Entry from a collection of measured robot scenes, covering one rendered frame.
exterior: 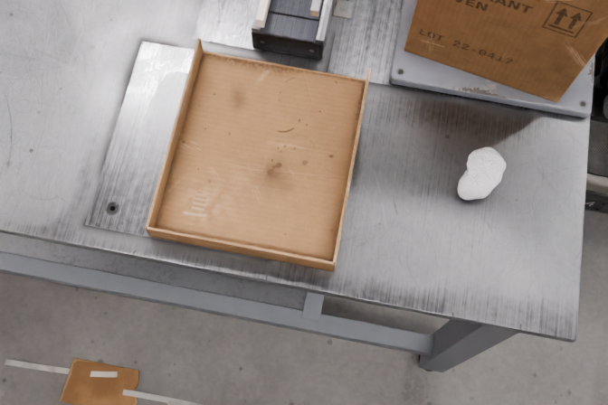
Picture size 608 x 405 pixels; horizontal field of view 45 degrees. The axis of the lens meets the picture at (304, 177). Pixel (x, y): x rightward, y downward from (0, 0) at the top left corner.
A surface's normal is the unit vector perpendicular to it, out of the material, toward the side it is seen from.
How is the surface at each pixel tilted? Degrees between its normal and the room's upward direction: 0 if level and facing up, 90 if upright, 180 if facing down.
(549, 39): 90
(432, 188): 0
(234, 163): 0
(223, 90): 0
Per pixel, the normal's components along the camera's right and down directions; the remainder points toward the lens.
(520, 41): -0.36, 0.87
